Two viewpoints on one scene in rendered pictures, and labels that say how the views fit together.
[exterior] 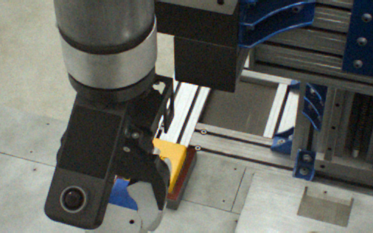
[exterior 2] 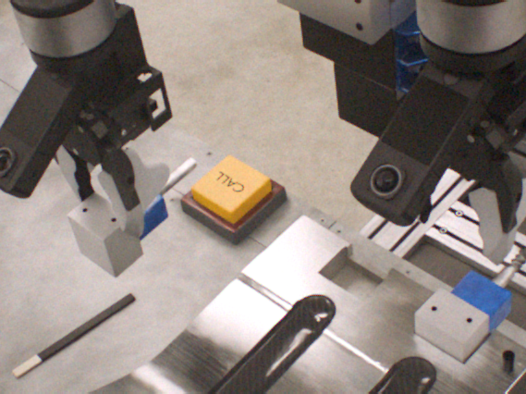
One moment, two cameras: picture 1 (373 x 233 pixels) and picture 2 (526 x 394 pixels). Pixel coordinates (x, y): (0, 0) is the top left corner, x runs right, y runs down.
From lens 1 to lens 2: 0.44 m
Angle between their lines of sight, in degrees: 21
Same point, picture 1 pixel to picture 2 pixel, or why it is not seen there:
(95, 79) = (31, 43)
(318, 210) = (358, 279)
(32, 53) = (329, 82)
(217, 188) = not seen: hidden behind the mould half
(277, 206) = (302, 257)
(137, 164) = (91, 148)
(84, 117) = (38, 84)
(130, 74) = (64, 44)
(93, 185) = (23, 152)
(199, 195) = (268, 237)
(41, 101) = (316, 139)
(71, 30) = not seen: outside the picture
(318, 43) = not seen: hidden behind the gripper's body
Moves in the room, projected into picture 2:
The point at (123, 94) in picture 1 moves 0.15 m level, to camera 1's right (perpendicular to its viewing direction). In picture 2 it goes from (62, 66) to (239, 104)
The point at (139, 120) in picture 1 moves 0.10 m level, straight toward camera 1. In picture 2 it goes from (103, 104) to (48, 193)
